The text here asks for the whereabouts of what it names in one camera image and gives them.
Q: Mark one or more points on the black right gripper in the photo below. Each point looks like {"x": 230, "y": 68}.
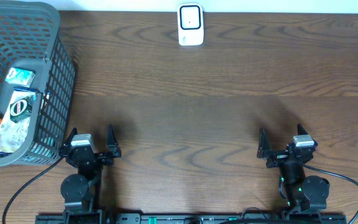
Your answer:
{"x": 264, "y": 151}

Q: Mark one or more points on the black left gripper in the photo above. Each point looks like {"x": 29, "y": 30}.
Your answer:
{"x": 89, "y": 156}

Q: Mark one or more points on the dark green round-logo box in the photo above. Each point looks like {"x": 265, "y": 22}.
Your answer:
{"x": 21, "y": 109}

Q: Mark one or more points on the white blue-edged snack bag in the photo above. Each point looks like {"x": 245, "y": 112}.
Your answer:
{"x": 12, "y": 135}

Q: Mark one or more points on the teal tissue pack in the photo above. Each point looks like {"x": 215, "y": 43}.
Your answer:
{"x": 19, "y": 76}

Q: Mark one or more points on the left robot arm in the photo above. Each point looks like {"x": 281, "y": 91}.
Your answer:
{"x": 81, "y": 191}

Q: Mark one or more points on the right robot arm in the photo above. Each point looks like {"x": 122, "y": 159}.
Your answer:
{"x": 305, "y": 194}

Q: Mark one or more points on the white barcode scanner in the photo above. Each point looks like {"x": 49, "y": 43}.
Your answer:
{"x": 190, "y": 24}

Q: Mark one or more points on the grey plastic mesh basket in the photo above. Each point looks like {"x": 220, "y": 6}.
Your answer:
{"x": 30, "y": 40}

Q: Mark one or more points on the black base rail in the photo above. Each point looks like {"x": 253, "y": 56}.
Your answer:
{"x": 136, "y": 218}

